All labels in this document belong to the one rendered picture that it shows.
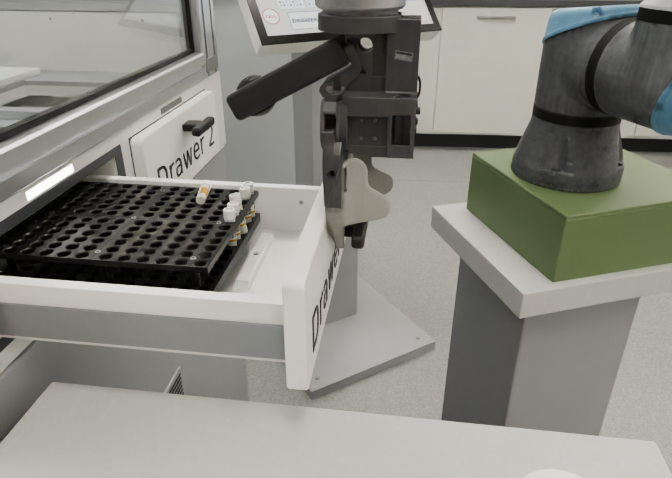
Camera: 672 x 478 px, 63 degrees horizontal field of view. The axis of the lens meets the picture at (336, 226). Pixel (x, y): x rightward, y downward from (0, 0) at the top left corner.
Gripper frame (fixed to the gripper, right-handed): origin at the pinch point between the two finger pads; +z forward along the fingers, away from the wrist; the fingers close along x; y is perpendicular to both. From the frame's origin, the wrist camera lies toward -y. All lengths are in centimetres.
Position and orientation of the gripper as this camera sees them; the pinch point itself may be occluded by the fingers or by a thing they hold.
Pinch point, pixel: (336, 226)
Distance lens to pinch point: 54.9
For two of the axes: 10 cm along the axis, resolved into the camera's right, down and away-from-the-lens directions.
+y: 9.9, 0.6, -1.2
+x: 1.3, -4.4, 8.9
